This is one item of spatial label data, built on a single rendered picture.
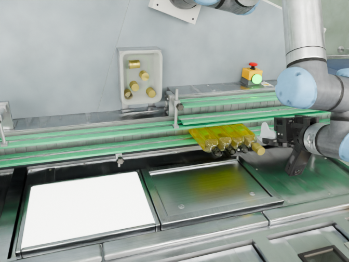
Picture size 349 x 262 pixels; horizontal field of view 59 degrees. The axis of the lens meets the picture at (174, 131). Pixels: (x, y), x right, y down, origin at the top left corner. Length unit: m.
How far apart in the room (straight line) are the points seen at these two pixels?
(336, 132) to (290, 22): 0.25
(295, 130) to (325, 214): 0.49
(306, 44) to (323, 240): 0.72
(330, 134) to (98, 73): 0.95
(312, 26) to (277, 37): 0.95
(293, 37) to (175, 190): 0.74
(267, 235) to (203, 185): 0.30
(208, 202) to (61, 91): 0.75
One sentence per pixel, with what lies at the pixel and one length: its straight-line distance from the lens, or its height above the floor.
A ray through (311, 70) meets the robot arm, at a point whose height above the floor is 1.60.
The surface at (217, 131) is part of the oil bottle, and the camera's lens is 1.31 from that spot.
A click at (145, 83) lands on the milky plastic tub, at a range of 1.39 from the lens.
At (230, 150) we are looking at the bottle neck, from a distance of 1.21.
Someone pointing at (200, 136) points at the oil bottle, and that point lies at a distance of 1.27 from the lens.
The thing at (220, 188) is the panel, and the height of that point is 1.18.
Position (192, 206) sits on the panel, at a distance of 1.13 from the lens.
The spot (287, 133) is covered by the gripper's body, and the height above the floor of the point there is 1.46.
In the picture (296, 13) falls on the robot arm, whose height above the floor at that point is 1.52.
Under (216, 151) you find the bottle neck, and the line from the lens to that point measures 1.19.
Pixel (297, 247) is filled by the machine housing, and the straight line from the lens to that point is 1.13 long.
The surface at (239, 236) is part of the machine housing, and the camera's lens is 1.08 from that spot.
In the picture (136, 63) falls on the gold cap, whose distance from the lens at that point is 1.32.
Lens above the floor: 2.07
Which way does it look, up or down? 59 degrees down
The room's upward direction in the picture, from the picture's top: 145 degrees clockwise
